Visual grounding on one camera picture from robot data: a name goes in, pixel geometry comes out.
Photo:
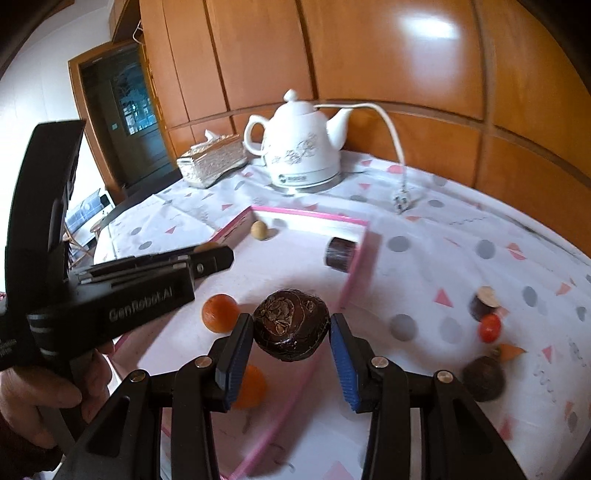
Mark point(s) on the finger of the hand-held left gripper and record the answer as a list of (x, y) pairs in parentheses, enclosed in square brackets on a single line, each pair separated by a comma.
[(212, 261)]

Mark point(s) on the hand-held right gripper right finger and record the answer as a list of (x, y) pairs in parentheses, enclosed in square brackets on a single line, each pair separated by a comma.
[(344, 364)]

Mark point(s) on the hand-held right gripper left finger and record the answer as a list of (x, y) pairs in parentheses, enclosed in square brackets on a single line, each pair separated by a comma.
[(235, 364)]

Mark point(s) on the orange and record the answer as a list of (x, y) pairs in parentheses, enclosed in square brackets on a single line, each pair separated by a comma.
[(220, 313), (251, 386)]

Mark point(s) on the dark water chestnut patterned top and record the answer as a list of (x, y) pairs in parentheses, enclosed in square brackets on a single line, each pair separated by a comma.
[(288, 323)]

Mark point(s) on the pink shallow tray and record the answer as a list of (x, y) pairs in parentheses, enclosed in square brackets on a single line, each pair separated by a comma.
[(295, 249)]

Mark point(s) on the dark sugarcane piece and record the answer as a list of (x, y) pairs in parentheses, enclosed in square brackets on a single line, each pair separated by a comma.
[(340, 253)]

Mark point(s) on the person's left forearm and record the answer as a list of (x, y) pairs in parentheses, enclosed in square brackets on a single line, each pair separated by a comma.
[(18, 461)]

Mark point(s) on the person's left hand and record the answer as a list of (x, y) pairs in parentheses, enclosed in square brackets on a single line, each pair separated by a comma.
[(37, 406)]

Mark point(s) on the beige tissue box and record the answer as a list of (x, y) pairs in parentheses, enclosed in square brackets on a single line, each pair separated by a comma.
[(212, 159)]

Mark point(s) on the dark glass door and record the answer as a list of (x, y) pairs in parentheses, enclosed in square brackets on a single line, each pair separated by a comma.
[(134, 120)]

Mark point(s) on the white floral electric kettle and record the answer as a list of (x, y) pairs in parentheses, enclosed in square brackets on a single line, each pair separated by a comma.
[(300, 143)]

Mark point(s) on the red tomato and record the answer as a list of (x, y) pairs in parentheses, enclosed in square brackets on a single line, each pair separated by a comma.
[(490, 328)]

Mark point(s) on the sugarcane piece with pale end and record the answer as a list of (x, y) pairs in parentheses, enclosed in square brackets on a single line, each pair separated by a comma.
[(485, 302)]

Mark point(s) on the white patterned tablecloth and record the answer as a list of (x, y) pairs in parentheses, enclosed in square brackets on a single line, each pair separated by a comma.
[(438, 230)]

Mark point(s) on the small carrot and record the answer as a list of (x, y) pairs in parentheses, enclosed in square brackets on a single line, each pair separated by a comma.
[(510, 352)]

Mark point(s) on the wooden wardrobe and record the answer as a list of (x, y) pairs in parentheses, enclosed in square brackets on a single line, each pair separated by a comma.
[(369, 55)]

